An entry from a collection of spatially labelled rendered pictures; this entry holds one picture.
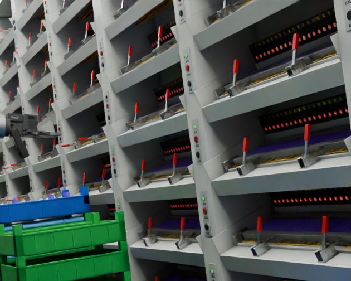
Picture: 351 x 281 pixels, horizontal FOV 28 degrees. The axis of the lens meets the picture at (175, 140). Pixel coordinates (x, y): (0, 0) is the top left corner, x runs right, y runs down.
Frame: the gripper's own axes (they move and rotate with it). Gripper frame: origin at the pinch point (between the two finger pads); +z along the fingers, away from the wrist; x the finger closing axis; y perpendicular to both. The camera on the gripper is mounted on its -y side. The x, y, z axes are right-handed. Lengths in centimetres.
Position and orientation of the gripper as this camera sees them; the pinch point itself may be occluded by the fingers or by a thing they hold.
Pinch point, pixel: (57, 136)
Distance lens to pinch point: 274.7
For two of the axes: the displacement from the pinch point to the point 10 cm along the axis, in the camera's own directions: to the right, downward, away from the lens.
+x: -4.0, 1.0, 9.1
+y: 0.2, -9.9, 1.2
